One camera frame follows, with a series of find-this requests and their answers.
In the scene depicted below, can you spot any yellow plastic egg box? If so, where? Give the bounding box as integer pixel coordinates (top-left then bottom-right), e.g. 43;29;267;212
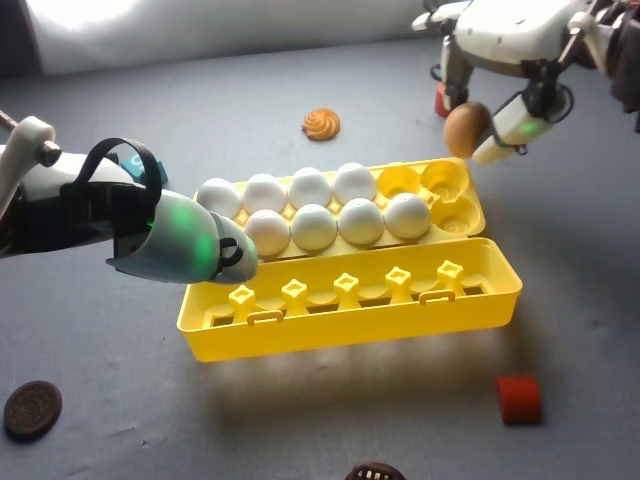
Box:
176;157;524;364

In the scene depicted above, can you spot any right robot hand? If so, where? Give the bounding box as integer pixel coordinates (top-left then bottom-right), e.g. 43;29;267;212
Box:
412;0;596;166

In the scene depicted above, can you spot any brown woven basket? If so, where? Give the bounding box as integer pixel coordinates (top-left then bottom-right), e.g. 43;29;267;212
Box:
344;462;404;480

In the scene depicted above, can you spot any white backdrop sheet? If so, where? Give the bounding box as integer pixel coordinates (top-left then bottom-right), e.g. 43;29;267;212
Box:
24;0;454;76

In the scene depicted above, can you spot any brown egg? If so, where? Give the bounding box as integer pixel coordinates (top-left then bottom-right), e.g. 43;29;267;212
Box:
442;101;494;160

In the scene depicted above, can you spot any red cylinder with white cross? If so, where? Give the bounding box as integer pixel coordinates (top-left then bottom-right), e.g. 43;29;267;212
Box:
433;82;454;119

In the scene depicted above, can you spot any swirl butter cookie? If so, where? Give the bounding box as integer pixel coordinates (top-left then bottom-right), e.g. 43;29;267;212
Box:
301;107;342;143

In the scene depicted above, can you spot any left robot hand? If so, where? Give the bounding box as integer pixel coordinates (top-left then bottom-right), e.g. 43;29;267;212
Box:
19;137;260;286

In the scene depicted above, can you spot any red arched block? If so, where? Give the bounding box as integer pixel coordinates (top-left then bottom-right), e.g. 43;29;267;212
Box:
495;374;542;426

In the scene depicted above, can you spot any round chocolate cookie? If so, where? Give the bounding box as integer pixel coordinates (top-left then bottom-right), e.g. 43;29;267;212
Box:
3;380;64;442

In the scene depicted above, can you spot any teal block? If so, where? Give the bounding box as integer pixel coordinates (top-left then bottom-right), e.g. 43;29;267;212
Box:
119;153;165;182

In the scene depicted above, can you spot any grey table cloth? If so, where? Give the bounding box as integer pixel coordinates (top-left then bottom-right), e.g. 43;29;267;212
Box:
0;19;640;480

